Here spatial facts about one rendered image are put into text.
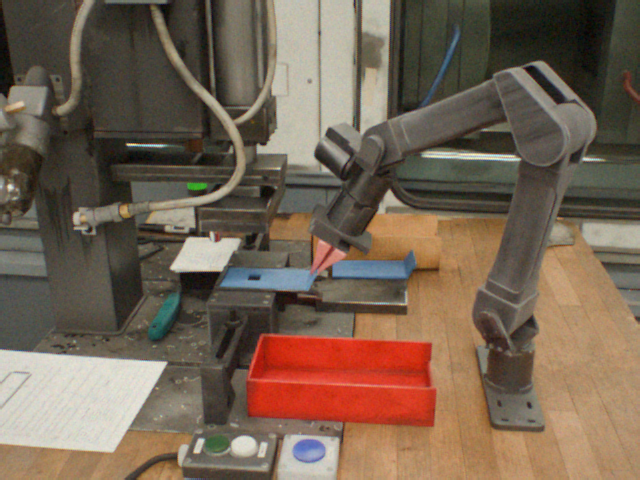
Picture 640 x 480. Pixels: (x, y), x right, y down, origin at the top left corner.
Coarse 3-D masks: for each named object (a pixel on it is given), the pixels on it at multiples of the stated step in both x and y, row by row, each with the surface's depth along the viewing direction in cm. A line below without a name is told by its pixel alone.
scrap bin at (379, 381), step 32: (256, 352) 99; (288, 352) 104; (320, 352) 104; (352, 352) 103; (384, 352) 103; (416, 352) 102; (256, 384) 93; (288, 384) 93; (320, 384) 92; (352, 384) 92; (384, 384) 101; (416, 384) 101; (256, 416) 95; (288, 416) 95; (320, 416) 94; (352, 416) 94; (384, 416) 93; (416, 416) 93
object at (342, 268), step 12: (336, 264) 135; (348, 264) 135; (360, 264) 135; (372, 264) 135; (384, 264) 135; (396, 264) 135; (408, 264) 132; (336, 276) 130; (348, 276) 130; (360, 276) 130; (372, 276) 130; (384, 276) 130; (396, 276) 130; (408, 276) 130
